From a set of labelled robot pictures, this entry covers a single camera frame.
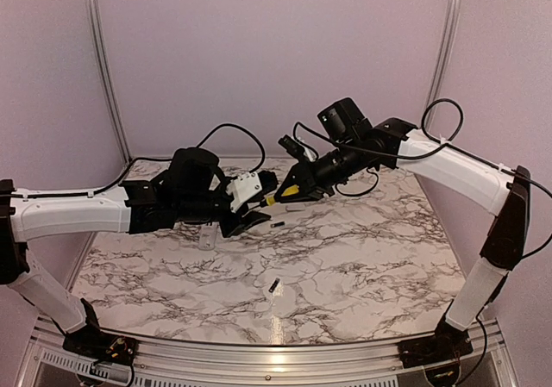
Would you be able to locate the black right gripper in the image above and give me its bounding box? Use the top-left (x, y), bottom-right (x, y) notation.
top-left (274, 138), bottom-right (366, 203)

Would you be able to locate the white battery cover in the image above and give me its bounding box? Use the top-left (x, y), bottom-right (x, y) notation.
top-left (285, 206), bottom-right (304, 212)

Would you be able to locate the yellow handled screwdriver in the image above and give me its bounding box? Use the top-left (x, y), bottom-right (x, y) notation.
top-left (256, 185), bottom-right (299, 208)

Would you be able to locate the white remote control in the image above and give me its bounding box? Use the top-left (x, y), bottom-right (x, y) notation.
top-left (198, 223), bottom-right (218, 251)

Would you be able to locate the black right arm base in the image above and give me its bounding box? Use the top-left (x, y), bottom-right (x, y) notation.
top-left (398, 331), bottom-right (474, 368)

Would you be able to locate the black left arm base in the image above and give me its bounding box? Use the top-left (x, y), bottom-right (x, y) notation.
top-left (63, 332), bottom-right (138, 365)

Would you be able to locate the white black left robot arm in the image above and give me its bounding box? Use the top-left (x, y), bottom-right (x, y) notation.
top-left (1, 147), bottom-right (278, 357)

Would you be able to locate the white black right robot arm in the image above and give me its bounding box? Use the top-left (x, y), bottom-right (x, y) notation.
top-left (275, 97), bottom-right (530, 359)

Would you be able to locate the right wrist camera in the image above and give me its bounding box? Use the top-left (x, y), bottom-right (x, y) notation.
top-left (278, 135), bottom-right (319, 162)

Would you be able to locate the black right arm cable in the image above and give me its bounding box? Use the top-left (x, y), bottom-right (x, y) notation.
top-left (292, 97), bottom-right (552, 259)

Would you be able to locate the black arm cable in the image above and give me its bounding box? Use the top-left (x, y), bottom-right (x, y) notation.
top-left (10, 122), bottom-right (267, 198)
top-left (292, 97), bottom-right (552, 259)

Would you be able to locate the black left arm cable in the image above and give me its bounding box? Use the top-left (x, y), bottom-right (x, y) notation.
top-left (10, 122), bottom-right (267, 198)

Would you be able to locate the right aluminium corner post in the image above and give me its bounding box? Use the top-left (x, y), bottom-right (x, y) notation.
top-left (426, 0), bottom-right (461, 105)

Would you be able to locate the aluminium corner post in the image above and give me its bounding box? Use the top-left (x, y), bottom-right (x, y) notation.
top-left (426, 0), bottom-right (461, 105)
top-left (85, 0), bottom-right (131, 162)

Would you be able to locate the aluminium table front rail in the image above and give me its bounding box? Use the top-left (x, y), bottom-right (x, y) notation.
top-left (16, 317), bottom-right (519, 386)

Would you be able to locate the left aluminium corner post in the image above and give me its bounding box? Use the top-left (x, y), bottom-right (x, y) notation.
top-left (85, 0), bottom-right (131, 162)

